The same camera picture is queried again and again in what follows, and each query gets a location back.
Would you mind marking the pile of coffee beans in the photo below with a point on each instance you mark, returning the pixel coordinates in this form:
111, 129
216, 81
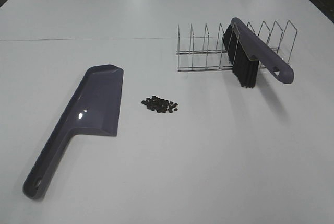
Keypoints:
160, 105

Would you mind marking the purple plastic dustpan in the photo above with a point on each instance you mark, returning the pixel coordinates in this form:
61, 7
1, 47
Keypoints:
93, 109

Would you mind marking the wire dish rack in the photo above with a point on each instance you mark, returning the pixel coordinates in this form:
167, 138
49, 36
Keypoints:
208, 53

